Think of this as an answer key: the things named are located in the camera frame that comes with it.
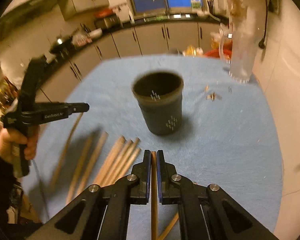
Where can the green detergent bottle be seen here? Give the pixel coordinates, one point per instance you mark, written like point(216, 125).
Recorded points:
point(196, 4)

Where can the small brass key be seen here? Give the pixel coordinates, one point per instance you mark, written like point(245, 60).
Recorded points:
point(210, 95)

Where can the person left hand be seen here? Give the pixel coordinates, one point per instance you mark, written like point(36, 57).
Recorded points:
point(10, 137)

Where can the black utensil holder cup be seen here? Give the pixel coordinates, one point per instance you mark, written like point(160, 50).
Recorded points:
point(159, 95)

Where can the blue table cloth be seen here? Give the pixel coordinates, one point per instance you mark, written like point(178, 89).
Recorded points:
point(231, 142)

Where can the metal toaster box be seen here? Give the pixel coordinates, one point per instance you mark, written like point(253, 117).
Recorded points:
point(107, 22)

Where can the glass beer mug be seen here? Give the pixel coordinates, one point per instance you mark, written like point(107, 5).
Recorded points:
point(246, 27)

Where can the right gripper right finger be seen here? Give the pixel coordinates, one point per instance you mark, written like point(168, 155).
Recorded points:
point(205, 212)

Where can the yellow plastic bag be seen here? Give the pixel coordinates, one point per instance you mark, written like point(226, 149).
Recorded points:
point(193, 51)

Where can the black wok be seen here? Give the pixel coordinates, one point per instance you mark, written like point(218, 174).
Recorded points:
point(61, 45)

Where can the red plastic basin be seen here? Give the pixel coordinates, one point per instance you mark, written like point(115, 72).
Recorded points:
point(215, 53)

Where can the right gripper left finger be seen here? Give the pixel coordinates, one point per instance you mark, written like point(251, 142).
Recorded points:
point(101, 212)

